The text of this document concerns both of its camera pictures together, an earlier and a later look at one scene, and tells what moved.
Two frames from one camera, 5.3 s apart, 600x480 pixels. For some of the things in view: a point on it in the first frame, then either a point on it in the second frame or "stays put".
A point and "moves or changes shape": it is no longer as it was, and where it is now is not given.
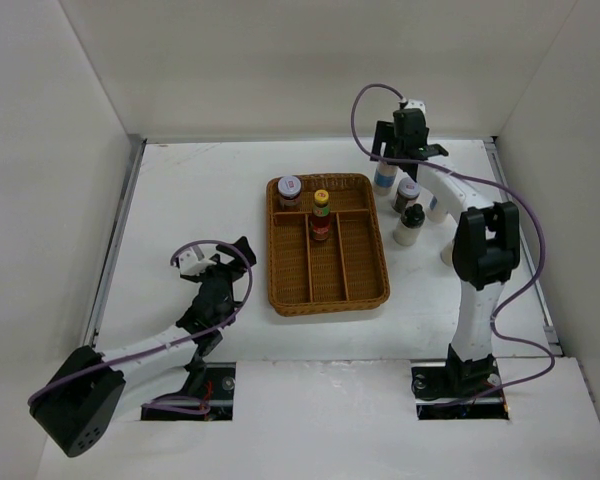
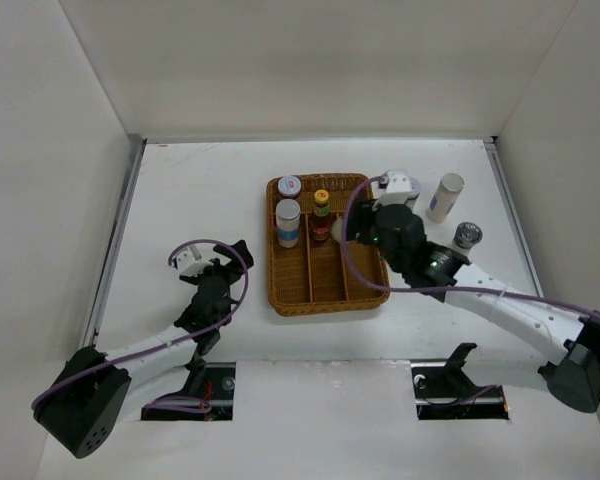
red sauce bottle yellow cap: [320, 220] stays put
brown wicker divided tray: [345, 273] stays put
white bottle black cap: [408, 230] moves or changes shape
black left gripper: [235, 271] stays put
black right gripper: [385, 134] -> [362, 210]
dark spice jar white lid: [289, 190] stays put
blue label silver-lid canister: [384, 178] moves or changes shape
